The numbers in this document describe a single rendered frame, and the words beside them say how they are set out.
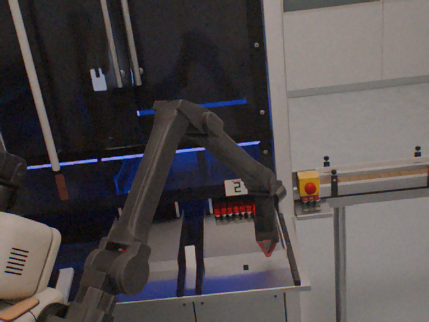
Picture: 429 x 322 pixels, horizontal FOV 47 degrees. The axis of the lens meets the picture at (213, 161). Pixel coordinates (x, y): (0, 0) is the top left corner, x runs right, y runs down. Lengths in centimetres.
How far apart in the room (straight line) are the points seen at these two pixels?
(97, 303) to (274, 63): 98
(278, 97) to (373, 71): 501
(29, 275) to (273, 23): 103
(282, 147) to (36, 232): 96
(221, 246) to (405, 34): 528
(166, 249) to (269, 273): 38
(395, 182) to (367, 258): 126
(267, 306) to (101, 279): 117
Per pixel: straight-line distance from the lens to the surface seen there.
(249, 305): 202
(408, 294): 293
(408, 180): 199
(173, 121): 105
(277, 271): 154
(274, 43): 160
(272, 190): 144
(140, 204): 99
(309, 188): 174
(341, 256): 212
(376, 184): 195
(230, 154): 125
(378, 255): 321
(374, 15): 650
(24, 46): 162
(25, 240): 97
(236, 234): 173
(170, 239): 176
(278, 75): 162
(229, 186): 174
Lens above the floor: 177
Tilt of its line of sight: 22 degrees down
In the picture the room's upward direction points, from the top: 7 degrees counter-clockwise
